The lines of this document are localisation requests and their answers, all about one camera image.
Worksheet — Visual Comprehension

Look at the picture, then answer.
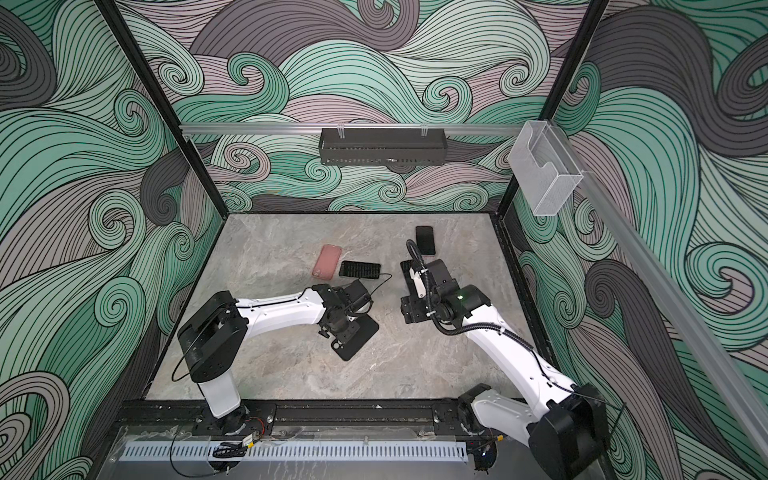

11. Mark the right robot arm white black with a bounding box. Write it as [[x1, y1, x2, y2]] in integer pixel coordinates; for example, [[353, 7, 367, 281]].
[[400, 260, 609, 479]]

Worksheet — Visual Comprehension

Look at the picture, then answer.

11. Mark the clear plastic wall holder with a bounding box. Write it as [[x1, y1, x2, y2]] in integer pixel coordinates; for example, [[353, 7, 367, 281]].
[[507, 120, 583, 217]]

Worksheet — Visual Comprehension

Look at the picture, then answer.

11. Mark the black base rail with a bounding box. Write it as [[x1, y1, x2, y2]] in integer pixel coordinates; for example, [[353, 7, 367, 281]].
[[117, 398, 485, 435]]

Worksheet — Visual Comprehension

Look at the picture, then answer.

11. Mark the black wall tray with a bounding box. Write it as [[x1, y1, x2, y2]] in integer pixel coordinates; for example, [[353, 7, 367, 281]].
[[318, 128, 448, 166]]

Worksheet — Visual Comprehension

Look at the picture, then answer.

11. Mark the aluminium rail back wall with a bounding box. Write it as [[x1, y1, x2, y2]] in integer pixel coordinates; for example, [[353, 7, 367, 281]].
[[179, 122, 523, 137]]

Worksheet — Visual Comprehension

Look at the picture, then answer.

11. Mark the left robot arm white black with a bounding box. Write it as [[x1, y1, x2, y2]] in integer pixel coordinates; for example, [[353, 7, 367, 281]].
[[177, 280, 379, 431]]

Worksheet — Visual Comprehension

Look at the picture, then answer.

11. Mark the white slotted cable duct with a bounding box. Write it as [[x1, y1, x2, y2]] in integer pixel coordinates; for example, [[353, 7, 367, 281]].
[[118, 441, 468, 463]]

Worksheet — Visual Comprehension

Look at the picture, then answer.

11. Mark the aluminium rail wall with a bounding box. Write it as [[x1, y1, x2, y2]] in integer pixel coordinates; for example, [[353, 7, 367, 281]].
[[179, 122, 523, 137], [549, 124, 767, 460]]

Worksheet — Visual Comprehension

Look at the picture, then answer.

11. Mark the aluminium rail right wall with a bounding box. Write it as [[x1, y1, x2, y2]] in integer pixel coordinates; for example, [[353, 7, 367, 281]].
[[549, 124, 767, 460]]

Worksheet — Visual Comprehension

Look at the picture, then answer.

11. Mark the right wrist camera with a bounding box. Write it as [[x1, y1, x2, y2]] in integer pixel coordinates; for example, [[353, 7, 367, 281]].
[[409, 268, 427, 298]]

